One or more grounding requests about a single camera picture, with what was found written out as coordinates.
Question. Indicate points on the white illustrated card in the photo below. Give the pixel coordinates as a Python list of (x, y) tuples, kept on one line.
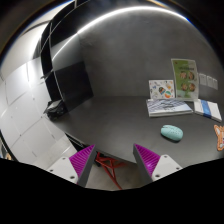
[(161, 89)]

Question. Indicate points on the red metal frame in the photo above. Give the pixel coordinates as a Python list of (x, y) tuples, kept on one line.
[(109, 165)]

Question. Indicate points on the orange cartoon mouse pad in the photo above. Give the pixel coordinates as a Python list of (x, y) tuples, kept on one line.
[(219, 131)]

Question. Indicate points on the striped grey book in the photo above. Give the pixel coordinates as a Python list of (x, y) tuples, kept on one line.
[(167, 107)]

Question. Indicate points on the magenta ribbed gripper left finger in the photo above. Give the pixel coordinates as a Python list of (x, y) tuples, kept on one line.
[(75, 168)]

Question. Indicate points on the green food poster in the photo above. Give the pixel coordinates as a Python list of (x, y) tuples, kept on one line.
[(186, 79)]

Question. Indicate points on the black partition panel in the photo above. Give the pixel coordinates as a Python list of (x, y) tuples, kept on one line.
[(65, 73)]

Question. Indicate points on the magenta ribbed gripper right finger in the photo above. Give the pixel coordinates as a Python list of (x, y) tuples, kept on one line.
[(152, 166)]

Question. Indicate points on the teal computer mouse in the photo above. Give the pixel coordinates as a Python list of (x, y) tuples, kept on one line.
[(172, 132)]

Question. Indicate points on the white wall switch plates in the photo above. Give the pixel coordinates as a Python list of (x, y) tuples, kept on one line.
[(208, 81)]

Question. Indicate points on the white and blue book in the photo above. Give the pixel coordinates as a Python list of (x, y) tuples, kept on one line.
[(207, 109)]

